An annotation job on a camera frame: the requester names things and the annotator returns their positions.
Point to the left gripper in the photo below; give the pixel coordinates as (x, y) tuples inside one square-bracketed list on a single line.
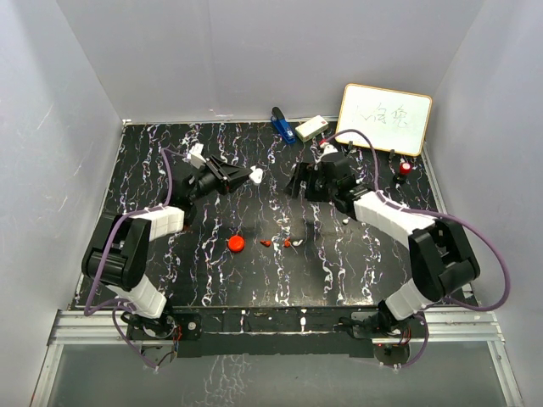
[(228, 177)]

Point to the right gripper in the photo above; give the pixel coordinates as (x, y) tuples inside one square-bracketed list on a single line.
[(305, 173)]

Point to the white earbud charging case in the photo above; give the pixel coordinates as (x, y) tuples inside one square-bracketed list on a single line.
[(256, 175)]

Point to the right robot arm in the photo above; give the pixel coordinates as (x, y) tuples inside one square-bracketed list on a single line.
[(441, 257)]

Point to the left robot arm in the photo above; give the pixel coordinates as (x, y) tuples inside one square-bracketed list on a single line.
[(116, 255)]

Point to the red earbud charging case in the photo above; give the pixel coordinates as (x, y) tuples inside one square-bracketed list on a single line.
[(236, 244)]

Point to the white cardboard box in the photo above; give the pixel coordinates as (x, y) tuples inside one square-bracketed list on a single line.
[(311, 128)]

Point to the blue stapler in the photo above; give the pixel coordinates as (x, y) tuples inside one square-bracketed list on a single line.
[(282, 126)]

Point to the red stamp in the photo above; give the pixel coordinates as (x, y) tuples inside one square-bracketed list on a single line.
[(403, 172)]

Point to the small whiteboard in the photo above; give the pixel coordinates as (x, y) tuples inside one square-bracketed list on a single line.
[(383, 118)]

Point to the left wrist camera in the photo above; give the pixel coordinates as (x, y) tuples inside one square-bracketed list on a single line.
[(195, 156)]

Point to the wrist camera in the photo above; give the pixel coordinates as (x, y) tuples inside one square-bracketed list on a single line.
[(327, 147), (195, 156)]

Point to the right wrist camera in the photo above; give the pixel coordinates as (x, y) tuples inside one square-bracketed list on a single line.
[(327, 147)]

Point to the aluminium frame rail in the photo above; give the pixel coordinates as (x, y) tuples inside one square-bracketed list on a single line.
[(462, 363)]

